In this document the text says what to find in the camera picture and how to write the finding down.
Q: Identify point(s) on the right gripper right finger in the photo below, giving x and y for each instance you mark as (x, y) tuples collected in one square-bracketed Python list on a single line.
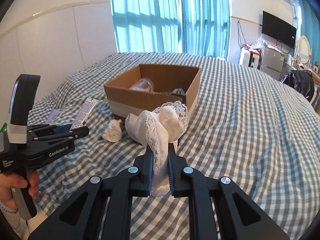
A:
[(218, 208)]

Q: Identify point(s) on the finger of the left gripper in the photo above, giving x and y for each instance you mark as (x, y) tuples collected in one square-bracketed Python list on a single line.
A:
[(75, 134), (47, 129)]

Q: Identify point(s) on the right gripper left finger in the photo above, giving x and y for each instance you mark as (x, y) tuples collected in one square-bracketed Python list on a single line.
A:
[(100, 208)]

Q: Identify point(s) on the white lace cloth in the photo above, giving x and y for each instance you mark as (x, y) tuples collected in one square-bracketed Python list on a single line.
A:
[(157, 129)]

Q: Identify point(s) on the clear plastic cup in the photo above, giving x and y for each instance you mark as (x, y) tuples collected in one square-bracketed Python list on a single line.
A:
[(144, 85)]

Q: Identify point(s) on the blue tissue pack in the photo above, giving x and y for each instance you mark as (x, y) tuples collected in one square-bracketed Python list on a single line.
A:
[(178, 92)]

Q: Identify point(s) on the person left hand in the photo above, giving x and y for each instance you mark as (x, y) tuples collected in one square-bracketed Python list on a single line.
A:
[(12, 180)]

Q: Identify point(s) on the purple paper slip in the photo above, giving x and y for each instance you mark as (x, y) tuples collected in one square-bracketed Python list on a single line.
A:
[(52, 115)]

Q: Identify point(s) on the white cosmetic tube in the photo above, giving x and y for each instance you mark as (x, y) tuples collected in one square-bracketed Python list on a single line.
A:
[(84, 112)]

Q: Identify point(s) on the white headboard panel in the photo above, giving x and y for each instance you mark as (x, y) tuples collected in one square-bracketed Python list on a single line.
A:
[(56, 45)]

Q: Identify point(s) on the checkered bed sheet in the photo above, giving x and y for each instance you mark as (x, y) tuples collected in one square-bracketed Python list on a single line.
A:
[(261, 133)]

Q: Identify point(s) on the open cardboard box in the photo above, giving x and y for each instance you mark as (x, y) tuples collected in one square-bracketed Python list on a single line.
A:
[(165, 77)]

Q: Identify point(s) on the left blue curtain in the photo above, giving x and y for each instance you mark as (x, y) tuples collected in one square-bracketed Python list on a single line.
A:
[(146, 25)]

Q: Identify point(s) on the blue curtain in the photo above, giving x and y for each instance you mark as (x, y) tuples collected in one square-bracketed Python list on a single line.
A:
[(205, 27), (309, 27), (146, 25)]

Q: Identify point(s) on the black jacket on chair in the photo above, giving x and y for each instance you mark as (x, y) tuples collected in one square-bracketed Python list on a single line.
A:
[(301, 81)]

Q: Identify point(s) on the white cylinder appliance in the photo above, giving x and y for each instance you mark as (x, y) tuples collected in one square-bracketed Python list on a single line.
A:
[(244, 57)]

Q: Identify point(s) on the silver mini fridge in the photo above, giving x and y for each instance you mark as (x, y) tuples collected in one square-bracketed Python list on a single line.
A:
[(271, 62)]

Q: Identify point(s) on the right blue curtain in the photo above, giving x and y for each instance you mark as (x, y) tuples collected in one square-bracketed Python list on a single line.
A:
[(205, 27)]

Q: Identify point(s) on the white oval mirror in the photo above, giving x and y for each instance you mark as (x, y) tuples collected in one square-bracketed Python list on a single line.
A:
[(303, 50)]

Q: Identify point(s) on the far blue curtain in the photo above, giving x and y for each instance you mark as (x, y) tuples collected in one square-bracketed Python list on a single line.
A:
[(309, 27)]

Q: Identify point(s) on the black wall television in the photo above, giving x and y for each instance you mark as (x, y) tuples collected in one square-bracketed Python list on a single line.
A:
[(278, 29)]

